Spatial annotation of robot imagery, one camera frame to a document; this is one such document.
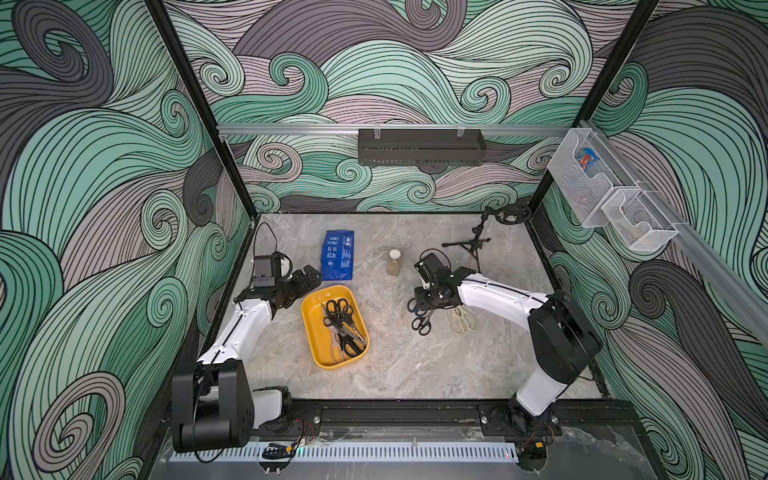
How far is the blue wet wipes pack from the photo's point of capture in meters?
1.03

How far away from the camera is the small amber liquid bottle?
0.97 metres

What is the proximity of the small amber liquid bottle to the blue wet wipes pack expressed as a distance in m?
0.14
